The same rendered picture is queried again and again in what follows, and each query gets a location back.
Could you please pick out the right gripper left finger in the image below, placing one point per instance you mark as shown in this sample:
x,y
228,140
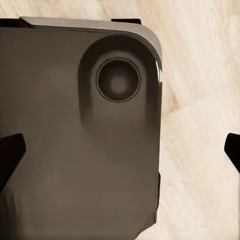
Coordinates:
x,y
12,150

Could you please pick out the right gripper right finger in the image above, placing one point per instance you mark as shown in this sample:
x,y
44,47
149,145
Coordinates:
x,y
232,149

